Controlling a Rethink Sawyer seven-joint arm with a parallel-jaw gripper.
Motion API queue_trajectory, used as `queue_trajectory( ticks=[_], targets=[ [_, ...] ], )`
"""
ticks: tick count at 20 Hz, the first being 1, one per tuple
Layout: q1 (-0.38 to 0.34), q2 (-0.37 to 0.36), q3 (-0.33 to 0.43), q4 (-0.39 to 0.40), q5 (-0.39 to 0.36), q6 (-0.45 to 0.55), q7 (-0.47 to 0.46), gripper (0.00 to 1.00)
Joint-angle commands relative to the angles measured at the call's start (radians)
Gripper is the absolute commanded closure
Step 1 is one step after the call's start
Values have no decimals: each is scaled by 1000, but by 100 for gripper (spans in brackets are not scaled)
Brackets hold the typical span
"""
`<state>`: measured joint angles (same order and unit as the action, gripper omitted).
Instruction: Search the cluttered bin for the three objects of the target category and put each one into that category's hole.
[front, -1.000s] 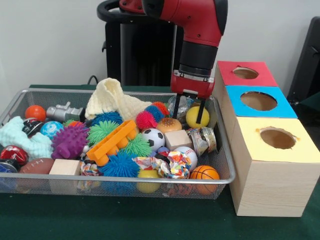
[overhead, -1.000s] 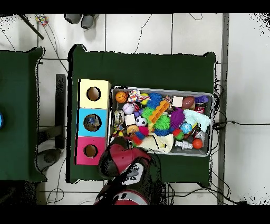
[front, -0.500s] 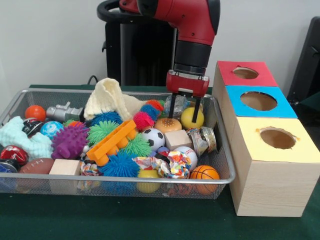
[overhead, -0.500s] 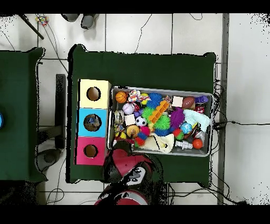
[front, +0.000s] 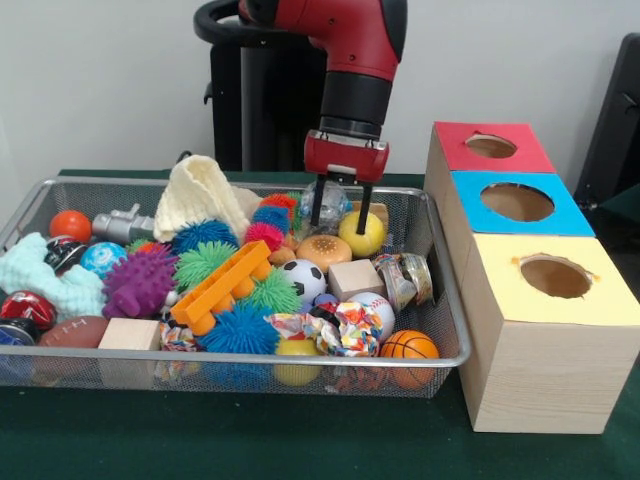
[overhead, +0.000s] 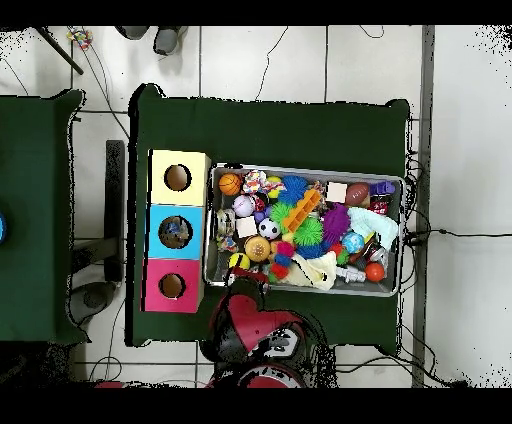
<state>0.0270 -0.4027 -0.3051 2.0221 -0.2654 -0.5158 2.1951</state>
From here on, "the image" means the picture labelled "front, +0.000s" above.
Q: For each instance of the wooden box three holes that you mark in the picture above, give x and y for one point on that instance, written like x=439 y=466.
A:
x=540 y=360

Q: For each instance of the dark green table cloth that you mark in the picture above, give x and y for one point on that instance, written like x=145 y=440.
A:
x=300 y=440

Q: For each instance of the clear shallow mesh bin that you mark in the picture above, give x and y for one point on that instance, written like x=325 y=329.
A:
x=130 y=380

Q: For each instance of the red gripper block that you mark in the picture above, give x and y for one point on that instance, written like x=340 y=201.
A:
x=346 y=158

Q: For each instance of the crushed clear plastic bottle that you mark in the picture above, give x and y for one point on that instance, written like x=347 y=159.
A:
x=335 y=203

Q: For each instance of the cream knitted cloth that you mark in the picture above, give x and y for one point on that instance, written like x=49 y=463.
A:
x=200 y=195

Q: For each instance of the orange toy brick round studs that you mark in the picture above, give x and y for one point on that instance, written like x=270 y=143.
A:
x=220 y=287

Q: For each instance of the yellow green ball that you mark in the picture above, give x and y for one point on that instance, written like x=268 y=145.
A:
x=372 y=240

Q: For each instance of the green spiky ball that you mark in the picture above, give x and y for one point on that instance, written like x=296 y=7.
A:
x=203 y=262
x=272 y=292

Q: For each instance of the purple spiky ball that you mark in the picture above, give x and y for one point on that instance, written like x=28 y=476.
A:
x=138 y=282

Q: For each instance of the red orange ball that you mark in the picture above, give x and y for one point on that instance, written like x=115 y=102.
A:
x=69 y=225

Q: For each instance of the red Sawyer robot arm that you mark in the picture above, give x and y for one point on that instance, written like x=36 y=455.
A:
x=355 y=60

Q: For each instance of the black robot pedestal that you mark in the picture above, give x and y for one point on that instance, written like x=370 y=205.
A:
x=260 y=110

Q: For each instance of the small black white soccer ball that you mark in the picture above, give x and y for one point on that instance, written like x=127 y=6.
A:
x=303 y=281

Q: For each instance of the blue spiky ball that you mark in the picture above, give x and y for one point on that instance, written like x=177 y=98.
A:
x=240 y=328

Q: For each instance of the small orange basketball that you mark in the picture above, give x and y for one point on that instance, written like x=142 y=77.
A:
x=408 y=345

